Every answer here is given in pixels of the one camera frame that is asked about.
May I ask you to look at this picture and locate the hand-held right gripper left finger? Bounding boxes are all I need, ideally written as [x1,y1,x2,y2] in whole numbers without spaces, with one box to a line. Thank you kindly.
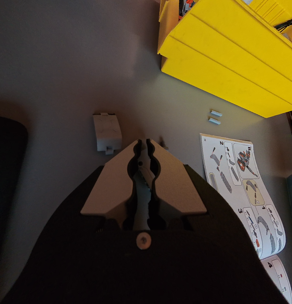
[80,139,143,230]

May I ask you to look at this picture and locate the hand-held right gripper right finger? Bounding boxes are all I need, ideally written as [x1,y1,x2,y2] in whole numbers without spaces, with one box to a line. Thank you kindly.
[146,138,207,230]

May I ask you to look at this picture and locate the grey assembled beam piece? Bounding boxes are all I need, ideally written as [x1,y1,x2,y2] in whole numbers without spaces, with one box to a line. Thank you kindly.
[134,148,156,230]

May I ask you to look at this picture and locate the grey curved building piece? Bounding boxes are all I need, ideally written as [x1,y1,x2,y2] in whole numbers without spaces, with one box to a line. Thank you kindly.
[93,112,123,155]

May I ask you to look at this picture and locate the yellow storage bin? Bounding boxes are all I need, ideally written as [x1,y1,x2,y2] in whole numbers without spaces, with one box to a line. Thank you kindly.
[157,0,292,118]

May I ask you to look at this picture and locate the building pieces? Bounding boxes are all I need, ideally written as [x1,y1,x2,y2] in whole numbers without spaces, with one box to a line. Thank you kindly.
[178,0,196,17]

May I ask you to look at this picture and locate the grey desk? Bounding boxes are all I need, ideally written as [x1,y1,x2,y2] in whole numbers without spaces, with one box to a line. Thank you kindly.
[0,0,292,302]

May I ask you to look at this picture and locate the open instruction booklet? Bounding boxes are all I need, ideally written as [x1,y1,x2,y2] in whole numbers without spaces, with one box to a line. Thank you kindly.
[200,133,292,304]

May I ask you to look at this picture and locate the black perforated chair armrest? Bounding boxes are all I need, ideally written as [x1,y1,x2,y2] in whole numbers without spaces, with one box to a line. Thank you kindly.
[0,116,29,271]

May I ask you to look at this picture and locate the black cable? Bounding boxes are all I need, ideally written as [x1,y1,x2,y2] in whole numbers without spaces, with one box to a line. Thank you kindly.
[274,14,292,32]

